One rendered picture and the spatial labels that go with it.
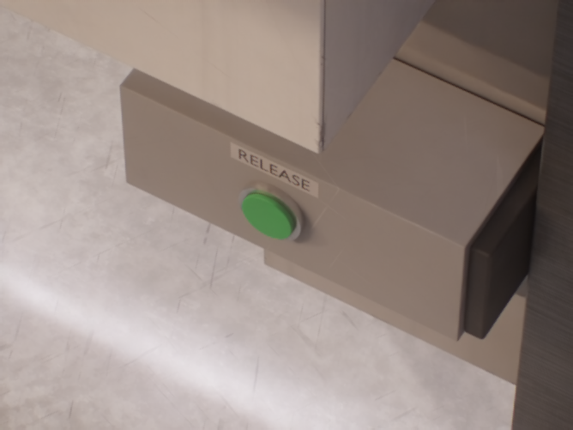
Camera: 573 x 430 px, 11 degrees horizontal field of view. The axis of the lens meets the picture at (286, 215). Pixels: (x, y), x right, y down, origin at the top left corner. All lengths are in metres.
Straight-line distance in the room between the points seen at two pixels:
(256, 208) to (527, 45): 0.16
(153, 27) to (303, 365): 1.55
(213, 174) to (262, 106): 0.23
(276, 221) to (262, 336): 1.35
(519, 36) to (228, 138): 0.15
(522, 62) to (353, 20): 0.22
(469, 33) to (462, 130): 0.05
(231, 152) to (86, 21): 0.19
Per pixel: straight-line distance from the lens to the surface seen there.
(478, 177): 1.47
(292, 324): 2.86
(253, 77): 1.28
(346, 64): 1.28
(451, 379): 2.83
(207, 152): 1.51
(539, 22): 1.44
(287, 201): 1.49
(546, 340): 1.56
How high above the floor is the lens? 2.35
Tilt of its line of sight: 53 degrees down
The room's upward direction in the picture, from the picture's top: straight up
